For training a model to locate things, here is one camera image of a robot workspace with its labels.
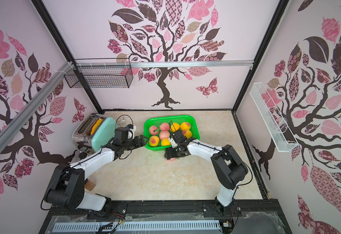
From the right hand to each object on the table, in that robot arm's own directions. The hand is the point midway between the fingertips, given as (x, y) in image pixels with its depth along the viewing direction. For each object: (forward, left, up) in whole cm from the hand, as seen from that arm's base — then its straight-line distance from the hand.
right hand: (170, 156), depth 89 cm
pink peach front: (+20, +13, +2) cm, 24 cm away
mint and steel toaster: (+10, +47, +13) cm, 49 cm away
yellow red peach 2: (+23, -11, +2) cm, 25 cm away
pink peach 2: (-5, -1, +6) cm, 8 cm away
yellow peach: (+9, +3, +4) cm, 10 cm away
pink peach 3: (+16, +4, +2) cm, 16 cm away
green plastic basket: (+20, +8, +2) cm, 22 cm away
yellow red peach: (+10, +11, +3) cm, 15 cm away
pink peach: (+23, +4, +3) cm, 23 cm away
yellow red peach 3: (+15, -12, +4) cm, 20 cm away
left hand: (+7, +16, +6) cm, 18 cm away
